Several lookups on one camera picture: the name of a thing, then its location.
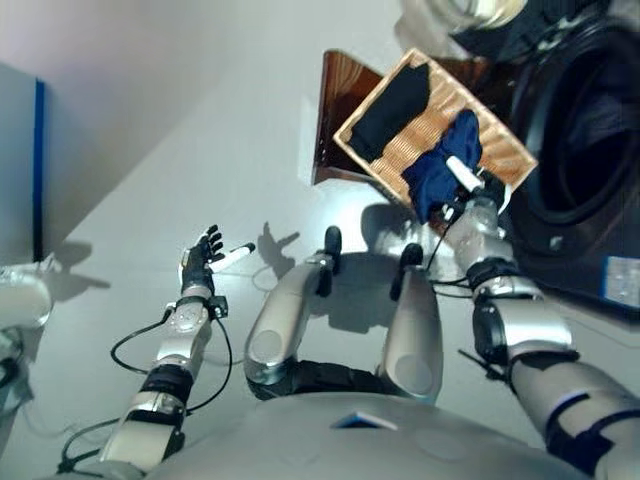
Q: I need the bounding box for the white blue energy label sticker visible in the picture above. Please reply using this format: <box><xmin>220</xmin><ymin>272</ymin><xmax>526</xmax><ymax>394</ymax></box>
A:
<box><xmin>599</xmin><ymin>255</ymin><xmax>640</xmax><ymax>306</ymax></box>

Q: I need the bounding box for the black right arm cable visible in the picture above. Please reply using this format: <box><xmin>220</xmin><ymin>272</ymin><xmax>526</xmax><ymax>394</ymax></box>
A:
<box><xmin>424</xmin><ymin>214</ymin><xmax>476</xmax><ymax>299</ymax></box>

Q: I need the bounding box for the grey front-load washing machine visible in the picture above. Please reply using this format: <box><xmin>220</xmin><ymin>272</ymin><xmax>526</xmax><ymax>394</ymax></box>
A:
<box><xmin>494</xmin><ymin>0</ymin><xmax>640</xmax><ymax>321</ymax></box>

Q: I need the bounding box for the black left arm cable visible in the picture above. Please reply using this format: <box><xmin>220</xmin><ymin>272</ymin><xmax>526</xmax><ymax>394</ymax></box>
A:
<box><xmin>110</xmin><ymin>317</ymin><xmax>234</xmax><ymax>416</ymax></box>

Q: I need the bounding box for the right silver robot leg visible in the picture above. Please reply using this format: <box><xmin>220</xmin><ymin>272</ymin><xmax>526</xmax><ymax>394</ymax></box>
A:
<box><xmin>379</xmin><ymin>243</ymin><xmax>444</xmax><ymax>404</ymax></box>

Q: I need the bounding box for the left silver robot leg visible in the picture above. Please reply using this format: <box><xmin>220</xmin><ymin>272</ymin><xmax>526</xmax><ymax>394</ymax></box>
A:
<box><xmin>243</xmin><ymin>225</ymin><xmax>344</xmax><ymax>389</ymax></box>

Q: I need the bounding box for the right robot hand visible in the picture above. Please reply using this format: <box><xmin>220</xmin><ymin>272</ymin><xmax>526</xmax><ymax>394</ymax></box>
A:
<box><xmin>444</xmin><ymin>154</ymin><xmax>514</xmax><ymax>215</ymax></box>

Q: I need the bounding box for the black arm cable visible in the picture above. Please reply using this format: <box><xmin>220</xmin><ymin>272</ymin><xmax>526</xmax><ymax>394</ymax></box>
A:
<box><xmin>424</xmin><ymin>214</ymin><xmax>476</xmax><ymax>299</ymax></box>
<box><xmin>110</xmin><ymin>317</ymin><xmax>234</xmax><ymax>416</ymax></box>

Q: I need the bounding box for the silver robot leg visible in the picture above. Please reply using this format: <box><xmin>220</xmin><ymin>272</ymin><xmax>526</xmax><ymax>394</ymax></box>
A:
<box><xmin>243</xmin><ymin>225</ymin><xmax>344</xmax><ymax>389</ymax></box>
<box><xmin>379</xmin><ymin>243</ymin><xmax>444</xmax><ymax>404</ymax></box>

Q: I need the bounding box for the wicker laundry basket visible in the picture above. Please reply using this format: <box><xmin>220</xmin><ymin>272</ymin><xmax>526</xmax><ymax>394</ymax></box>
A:
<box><xmin>332</xmin><ymin>47</ymin><xmax>539</xmax><ymax>236</ymax></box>

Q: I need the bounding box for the blue cloth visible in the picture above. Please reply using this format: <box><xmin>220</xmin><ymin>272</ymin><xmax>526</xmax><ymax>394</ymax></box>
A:
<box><xmin>402</xmin><ymin>109</ymin><xmax>484</xmax><ymax>225</ymax></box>

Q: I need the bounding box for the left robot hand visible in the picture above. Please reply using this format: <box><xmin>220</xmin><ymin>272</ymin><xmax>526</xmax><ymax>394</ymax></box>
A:
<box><xmin>177</xmin><ymin>223</ymin><xmax>258</xmax><ymax>300</ymax></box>

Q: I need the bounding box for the white device with cables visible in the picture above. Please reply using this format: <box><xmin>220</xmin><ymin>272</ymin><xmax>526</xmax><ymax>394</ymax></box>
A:
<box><xmin>0</xmin><ymin>267</ymin><xmax>54</xmax><ymax>329</ymax></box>

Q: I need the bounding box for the brown glossy side table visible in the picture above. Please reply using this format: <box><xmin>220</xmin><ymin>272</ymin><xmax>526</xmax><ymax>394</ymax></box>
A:
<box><xmin>312</xmin><ymin>48</ymin><xmax>516</xmax><ymax>186</ymax></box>

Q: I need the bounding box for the black folded cloth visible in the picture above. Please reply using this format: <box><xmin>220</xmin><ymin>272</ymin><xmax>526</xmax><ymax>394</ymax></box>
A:
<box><xmin>347</xmin><ymin>64</ymin><xmax>434</xmax><ymax>164</ymax></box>

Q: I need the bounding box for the silver robot torso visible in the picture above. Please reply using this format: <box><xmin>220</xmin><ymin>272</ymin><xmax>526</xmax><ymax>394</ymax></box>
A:
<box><xmin>144</xmin><ymin>359</ymin><xmax>586</xmax><ymax>480</ymax></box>

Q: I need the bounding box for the round glass washing machine door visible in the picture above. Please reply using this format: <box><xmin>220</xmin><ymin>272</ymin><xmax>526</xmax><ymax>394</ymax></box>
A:
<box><xmin>394</xmin><ymin>0</ymin><xmax>576</xmax><ymax>61</ymax></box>

